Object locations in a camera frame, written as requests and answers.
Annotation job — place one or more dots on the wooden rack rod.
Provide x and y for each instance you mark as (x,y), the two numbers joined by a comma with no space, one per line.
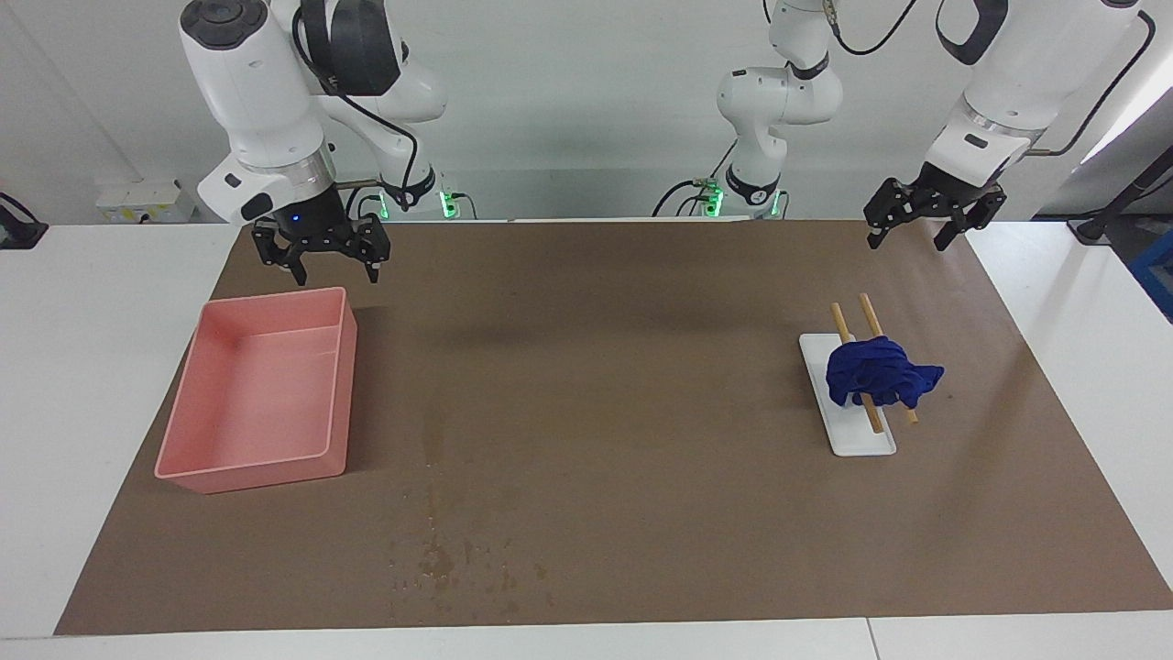
(840,321)
(869,312)

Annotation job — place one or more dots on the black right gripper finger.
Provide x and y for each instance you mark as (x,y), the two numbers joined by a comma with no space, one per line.
(374,269)
(295,268)

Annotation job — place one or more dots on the black stand pole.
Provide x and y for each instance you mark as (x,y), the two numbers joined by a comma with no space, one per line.
(1095,227)

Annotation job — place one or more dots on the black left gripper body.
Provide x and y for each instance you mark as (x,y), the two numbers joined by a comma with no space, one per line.
(948,194)

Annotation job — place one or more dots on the blue crate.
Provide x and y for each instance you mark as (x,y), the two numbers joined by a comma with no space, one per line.
(1156,270)

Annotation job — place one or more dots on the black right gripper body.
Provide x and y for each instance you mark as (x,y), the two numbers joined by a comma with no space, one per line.
(316,225)

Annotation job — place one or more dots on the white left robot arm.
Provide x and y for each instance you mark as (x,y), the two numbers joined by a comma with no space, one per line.
(1035,64)

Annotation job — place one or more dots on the white wall socket box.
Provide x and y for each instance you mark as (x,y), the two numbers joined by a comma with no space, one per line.
(147,202)

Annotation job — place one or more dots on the black clamp mount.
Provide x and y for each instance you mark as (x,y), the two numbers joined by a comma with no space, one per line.
(18,234)

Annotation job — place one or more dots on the dark blue towel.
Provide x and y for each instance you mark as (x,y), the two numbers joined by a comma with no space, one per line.
(875,367)

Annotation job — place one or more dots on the pink plastic bin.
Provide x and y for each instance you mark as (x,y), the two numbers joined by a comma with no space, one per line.
(257,403)

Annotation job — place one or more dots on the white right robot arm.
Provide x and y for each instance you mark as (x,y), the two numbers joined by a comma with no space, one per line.
(247,82)

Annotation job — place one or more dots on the brown paper table mat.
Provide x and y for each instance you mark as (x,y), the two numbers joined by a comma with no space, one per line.
(596,412)

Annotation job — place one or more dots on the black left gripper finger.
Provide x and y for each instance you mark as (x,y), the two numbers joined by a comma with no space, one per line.
(877,233)
(950,235)

